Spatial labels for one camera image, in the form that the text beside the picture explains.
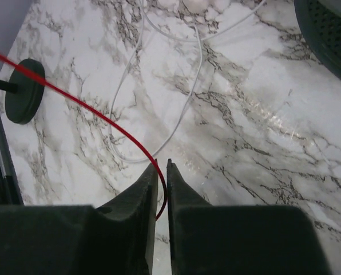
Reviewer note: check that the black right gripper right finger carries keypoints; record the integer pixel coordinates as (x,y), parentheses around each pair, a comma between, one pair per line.
(206,239)

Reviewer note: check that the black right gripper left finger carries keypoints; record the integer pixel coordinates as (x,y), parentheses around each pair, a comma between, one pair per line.
(116,238)

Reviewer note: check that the black cable spool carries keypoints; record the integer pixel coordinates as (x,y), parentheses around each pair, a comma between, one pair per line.
(320,25)

